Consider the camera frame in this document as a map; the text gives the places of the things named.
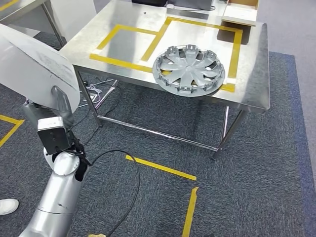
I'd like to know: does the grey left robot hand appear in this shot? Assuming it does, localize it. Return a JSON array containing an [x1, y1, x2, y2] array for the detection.
[[22, 85, 75, 129]]

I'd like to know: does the white cabinet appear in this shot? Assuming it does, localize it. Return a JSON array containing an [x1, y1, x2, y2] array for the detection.
[[49, 0, 97, 43]]

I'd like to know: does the steel side table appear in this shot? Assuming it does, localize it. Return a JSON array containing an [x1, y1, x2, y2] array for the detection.
[[0, 0, 66, 48]]

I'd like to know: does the stainless steel workbench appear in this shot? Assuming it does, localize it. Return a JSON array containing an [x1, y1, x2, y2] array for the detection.
[[59, 0, 271, 161]]

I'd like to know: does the person's white shoe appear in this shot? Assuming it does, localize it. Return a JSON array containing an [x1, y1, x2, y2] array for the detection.
[[0, 198, 20, 217]]

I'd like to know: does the white curved plastic panel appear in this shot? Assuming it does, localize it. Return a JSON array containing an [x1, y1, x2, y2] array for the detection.
[[0, 23, 81, 112]]

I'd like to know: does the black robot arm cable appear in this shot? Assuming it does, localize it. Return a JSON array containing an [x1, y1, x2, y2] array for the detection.
[[87, 150, 140, 237]]

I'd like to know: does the open cardboard box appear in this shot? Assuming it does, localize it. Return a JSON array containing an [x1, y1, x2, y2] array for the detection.
[[221, 0, 259, 27]]

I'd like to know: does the pale and black wrist camera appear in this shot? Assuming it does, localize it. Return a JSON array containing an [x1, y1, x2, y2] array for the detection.
[[37, 117, 72, 156]]

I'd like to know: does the grey plastic hubcap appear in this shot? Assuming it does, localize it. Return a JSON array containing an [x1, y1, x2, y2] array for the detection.
[[152, 44, 225, 98]]

